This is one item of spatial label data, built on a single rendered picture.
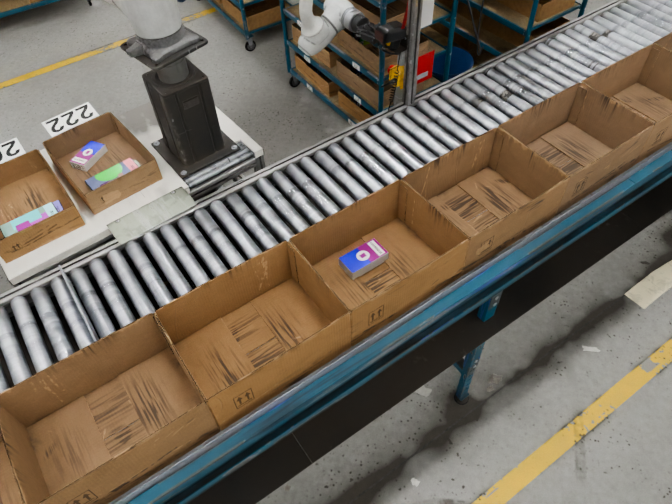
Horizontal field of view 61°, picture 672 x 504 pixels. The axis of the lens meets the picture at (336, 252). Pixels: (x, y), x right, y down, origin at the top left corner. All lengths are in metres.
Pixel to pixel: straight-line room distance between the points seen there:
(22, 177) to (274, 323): 1.28
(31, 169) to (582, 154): 2.01
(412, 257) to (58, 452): 1.05
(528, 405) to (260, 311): 1.31
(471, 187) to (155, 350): 1.09
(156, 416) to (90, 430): 0.16
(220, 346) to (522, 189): 1.06
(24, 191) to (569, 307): 2.32
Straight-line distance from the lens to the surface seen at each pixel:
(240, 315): 1.60
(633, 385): 2.69
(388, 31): 2.26
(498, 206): 1.86
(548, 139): 2.15
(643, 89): 2.51
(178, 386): 1.53
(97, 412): 1.58
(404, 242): 1.72
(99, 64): 4.54
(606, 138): 2.18
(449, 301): 1.58
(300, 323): 1.56
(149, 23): 1.98
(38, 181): 2.43
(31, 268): 2.14
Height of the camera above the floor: 2.20
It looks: 51 degrees down
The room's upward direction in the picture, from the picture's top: 3 degrees counter-clockwise
